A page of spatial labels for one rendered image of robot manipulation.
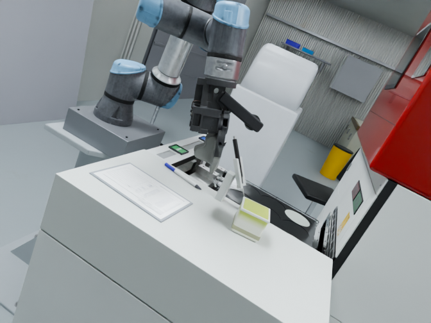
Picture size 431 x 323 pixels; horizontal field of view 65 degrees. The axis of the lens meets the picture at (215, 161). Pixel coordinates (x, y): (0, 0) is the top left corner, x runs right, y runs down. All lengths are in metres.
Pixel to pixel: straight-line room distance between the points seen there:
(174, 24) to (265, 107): 2.43
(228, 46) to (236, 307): 0.51
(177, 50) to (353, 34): 8.35
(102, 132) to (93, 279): 0.62
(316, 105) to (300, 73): 6.14
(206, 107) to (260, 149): 2.50
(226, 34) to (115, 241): 0.48
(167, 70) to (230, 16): 0.60
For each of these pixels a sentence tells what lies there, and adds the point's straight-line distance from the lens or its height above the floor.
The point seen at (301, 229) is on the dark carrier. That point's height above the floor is 0.90.
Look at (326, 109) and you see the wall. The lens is 9.35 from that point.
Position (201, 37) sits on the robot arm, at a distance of 0.81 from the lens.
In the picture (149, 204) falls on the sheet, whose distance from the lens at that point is 0.78.
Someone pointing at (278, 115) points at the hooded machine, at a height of 0.95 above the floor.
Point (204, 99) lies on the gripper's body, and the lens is 0.74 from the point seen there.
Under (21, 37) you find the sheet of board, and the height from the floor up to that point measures 0.72.
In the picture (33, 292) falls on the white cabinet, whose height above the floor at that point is 0.65.
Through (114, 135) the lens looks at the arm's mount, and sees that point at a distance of 1.26.
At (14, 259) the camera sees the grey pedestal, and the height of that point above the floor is 0.02.
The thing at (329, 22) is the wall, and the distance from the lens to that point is 9.50.
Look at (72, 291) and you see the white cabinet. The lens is 0.88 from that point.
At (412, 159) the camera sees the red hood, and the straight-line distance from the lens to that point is 0.91.
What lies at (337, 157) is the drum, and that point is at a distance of 6.11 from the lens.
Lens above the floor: 1.35
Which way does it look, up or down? 19 degrees down
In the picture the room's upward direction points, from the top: 25 degrees clockwise
